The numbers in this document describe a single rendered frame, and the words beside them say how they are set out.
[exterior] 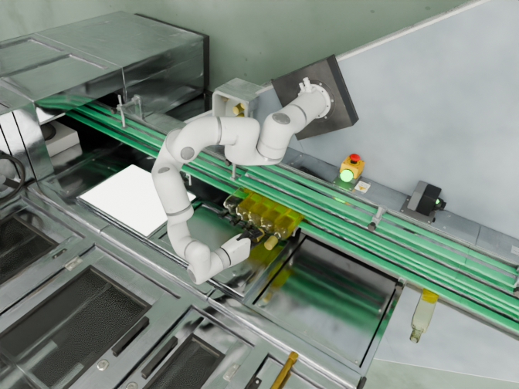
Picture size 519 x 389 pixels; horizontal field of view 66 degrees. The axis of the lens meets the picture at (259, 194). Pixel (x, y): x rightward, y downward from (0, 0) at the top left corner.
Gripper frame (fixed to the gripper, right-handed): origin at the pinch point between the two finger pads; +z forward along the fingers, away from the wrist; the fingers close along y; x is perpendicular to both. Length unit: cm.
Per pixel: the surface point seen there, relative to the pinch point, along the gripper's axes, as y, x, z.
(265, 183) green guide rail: 5.6, 16.7, 19.5
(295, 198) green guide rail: 5.9, 2.3, 22.4
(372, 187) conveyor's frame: 15.9, -17.9, 41.9
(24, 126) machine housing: 11, 101, -43
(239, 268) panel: -12.7, 0.0, -7.2
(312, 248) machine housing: -15.9, -9.1, 25.8
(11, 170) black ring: -5, 97, -54
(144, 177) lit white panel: -14, 70, -6
